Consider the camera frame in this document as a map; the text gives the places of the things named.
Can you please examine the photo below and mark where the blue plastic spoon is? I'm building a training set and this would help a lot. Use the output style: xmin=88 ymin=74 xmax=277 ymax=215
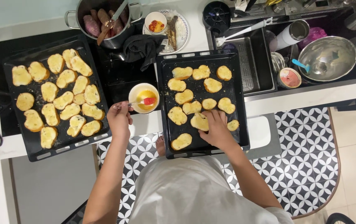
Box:
xmin=291 ymin=58 xmax=311 ymax=74

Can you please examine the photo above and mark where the person's left hand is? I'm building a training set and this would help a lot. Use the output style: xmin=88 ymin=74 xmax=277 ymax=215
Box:
xmin=106 ymin=101 xmax=134 ymax=141

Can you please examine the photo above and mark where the purple plastic bag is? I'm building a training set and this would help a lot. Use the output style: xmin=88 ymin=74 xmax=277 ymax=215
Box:
xmin=297 ymin=27 xmax=328 ymax=49

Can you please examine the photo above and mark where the pile of purple sweet potatoes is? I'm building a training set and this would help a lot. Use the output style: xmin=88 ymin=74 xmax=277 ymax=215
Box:
xmin=83 ymin=8 xmax=129 ymax=39

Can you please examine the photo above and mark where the black curved object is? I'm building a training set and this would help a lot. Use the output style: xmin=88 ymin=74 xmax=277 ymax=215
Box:
xmin=326 ymin=212 xmax=356 ymax=224

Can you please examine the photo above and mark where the person's white shirt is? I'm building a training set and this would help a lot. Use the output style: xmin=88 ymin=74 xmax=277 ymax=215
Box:
xmin=127 ymin=155 xmax=294 ymax=224

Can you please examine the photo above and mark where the black and white patterned mat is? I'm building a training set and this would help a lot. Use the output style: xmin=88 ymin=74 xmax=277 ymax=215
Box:
xmin=61 ymin=107 xmax=342 ymax=224

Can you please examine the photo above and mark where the white bowl of melted butter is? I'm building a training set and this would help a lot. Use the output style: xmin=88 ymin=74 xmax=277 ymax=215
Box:
xmin=128 ymin=83 xmax=160 ymax=114

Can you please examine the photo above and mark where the batch of garlic bread slices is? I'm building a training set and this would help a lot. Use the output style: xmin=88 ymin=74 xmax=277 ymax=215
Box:
xmin=167 ymin=65 xmax=240 ymax=151
xmin=11 ymin=48 xmax=106 ymax=149

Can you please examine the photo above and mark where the single toasted bread piece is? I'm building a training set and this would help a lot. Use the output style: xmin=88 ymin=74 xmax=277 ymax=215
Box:
xmin=190 ymin=112 xmax=210 ymax=132

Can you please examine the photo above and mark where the patterned white plate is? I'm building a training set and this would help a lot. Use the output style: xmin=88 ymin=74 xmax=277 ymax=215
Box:
xmin=142 ymin=9 xmax=190 ymax=55

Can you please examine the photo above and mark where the person's foot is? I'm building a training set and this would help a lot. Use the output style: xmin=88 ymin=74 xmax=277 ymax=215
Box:
xmin=155 ymin=135 xmax=166 ymax=157

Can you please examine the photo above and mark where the black glass cooktop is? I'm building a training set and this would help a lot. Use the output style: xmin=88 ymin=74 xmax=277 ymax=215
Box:
xmin=0 ymin=29 xmax=159 ymax=137

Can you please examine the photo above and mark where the white steel tumbler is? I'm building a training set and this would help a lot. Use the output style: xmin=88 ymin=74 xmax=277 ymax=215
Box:
xmin=269 ymin=19 xmax=310 ymax=52

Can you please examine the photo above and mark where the steel cooking pot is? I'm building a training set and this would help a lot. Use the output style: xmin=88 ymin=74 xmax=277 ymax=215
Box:
xmin=64 ymin=0 xmax=143 ymax=50

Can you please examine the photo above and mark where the white dish brush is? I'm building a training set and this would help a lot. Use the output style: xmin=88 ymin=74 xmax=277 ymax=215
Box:
xmin=216 ymin=17 xmax=273 ymax=47

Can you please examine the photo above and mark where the steel mixing bowl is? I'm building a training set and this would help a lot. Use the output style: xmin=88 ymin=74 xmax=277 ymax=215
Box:
xmin=297 ymin=36 xmax=356 ymax=83

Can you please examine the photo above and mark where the clear glass cup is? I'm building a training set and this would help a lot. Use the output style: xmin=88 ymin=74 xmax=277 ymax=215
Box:
xmin=270 ymin=51 xmax=286 ymax=74

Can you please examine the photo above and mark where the person's right hand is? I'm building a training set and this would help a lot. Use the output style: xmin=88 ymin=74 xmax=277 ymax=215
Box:
xmin=198 ymin=110 xmax=233 ymax=152

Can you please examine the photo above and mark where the steel perforated drain tray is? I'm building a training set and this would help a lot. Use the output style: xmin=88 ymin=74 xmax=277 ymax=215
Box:
xmin=217 ymin=36 xmax=276 ymax=96

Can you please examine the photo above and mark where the small white sauce bowl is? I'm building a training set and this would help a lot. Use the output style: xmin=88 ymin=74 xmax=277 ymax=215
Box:
xmin=144 ymin=11 xmax=168 ymax=34

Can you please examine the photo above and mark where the black cloth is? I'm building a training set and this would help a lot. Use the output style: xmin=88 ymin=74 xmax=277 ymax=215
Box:
xmin=122 ymin=34 xmax=168 ymax=72

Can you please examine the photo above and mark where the red silicone basting brush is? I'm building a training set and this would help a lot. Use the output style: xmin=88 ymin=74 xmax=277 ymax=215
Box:
xmin=113 ymin=97 xmax=157 ymax=110

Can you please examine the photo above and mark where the fried fish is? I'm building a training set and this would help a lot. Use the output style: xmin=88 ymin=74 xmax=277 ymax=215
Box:
xmin=165 ymin=16 xmax=179 ymax=51

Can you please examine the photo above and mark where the black baking tray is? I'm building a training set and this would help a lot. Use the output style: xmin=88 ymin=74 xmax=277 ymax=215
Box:
xmin=3 ymin=37 xmax=112 ymax=162
xmin=155 ymin=49 xmax=251 ymax=160

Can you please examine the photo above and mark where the dish rack with utensils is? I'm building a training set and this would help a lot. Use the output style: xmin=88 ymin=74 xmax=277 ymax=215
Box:
xmin=230 ymin=0 xmax=356 ymax=21

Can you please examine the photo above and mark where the wooden handled knife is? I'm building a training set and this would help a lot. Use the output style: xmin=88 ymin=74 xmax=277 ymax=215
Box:
xmin=96 ymin=0 xmax=129 ymax=46

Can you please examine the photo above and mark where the bowl with pink inside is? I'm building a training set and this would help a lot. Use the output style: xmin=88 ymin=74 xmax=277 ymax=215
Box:
xmin=277 ymin=67 xmax=302 ymax=90

